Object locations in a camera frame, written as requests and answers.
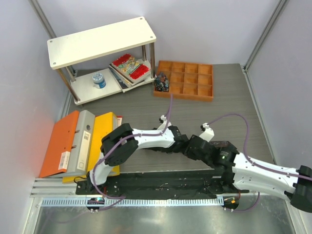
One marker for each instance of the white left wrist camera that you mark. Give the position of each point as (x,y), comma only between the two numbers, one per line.
(165,123)

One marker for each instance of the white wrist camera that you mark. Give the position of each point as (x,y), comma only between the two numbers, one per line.
(165,123)
(207,133)

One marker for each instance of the aluminium extrusion rail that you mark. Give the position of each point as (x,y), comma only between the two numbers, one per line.
(46,187)

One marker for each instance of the yellow binder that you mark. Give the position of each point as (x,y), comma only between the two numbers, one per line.
(104,124)

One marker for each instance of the white slotted cable duct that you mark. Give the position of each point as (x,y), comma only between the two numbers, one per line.
(99,202)

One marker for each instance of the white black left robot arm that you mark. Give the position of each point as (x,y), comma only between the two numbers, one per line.
(122,142)

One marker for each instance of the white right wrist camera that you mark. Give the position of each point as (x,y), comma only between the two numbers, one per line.
(207,133)

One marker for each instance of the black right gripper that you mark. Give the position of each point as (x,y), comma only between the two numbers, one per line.
(189,153)

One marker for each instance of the grey binder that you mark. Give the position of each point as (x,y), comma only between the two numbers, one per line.
(79,154)

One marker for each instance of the red patterned book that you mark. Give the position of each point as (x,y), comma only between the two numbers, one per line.
(130,68)

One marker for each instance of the brown blue-flowered tie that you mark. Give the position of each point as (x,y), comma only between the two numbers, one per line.
(194,144)

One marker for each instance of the white two-tier shelf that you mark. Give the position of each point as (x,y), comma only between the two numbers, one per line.
(95,43)

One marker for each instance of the orange compartment tray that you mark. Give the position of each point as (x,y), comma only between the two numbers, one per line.
(185,80)

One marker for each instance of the blue white jar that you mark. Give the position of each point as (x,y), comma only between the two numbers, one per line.
(99,80)

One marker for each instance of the lower stacked books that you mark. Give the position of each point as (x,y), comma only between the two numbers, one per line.
(125,85)

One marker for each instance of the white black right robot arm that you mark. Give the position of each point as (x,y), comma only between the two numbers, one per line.
(247,173)

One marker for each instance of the orange binder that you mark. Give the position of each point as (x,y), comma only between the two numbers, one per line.
(58,152)

